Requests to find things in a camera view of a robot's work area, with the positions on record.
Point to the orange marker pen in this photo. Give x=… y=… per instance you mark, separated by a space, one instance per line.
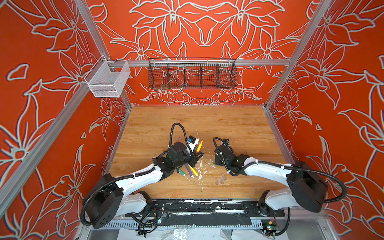
x=200 y=146

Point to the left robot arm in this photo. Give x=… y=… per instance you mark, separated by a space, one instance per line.
x=116 y=196

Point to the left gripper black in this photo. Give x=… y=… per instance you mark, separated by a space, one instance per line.
x=193 y=158

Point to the black wire basket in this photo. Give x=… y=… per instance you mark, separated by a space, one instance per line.
x=192 y=74

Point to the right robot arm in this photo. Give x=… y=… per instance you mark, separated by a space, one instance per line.
x=304 y=187

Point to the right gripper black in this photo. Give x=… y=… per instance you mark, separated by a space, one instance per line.
x=216 y=159

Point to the green marker pen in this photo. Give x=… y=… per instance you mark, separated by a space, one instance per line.
x=181 y=172

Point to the yellow marker pen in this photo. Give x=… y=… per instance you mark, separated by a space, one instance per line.
x=193 y=171

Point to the purple marker pen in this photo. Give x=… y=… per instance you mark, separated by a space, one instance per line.
x=189 y=170

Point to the clear plastic bin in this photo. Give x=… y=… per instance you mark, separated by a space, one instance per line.
x=103 y=82

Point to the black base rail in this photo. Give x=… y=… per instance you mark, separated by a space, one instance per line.
x=247 y=207

